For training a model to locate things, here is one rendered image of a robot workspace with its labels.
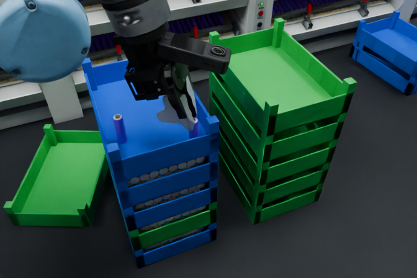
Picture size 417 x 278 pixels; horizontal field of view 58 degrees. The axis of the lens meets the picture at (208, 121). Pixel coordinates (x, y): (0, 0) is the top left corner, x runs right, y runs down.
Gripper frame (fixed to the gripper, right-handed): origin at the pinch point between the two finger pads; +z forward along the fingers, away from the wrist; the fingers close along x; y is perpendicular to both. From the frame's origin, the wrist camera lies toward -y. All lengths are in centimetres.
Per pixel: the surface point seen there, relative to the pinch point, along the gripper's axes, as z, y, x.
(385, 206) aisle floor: 50, -37, -15
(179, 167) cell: 8.0, 4.7, 4.1
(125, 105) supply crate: 1.7, 18.0, -9.5
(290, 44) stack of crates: 8.0, -17.3, -34.7
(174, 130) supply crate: 4.9, 6.2, -3.4
